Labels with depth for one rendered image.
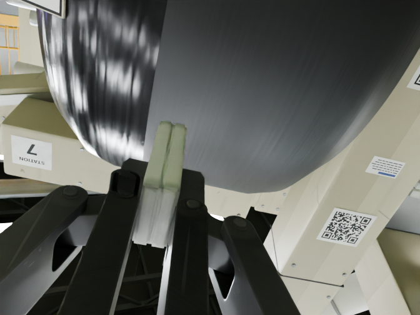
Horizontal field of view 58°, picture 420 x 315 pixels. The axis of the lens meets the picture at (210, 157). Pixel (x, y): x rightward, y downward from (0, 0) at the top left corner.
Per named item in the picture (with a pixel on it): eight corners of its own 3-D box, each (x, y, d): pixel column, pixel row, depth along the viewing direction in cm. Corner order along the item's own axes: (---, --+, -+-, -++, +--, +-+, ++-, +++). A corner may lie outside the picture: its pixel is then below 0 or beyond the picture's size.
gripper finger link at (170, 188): (161, 187, 15) (180, 191, 15) (174, 122, 21) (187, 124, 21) (148, 247, 16) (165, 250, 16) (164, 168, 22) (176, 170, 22)
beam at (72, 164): (264, 180, 90) (244, 224, 99) (255, 126, 111) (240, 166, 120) (-3, 123, 83) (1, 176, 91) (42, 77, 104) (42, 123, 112)
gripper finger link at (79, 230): (127, 259, 14) (44, 244, 14) (145, 187, 19) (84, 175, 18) (132, 226, 13) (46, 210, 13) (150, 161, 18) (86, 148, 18)
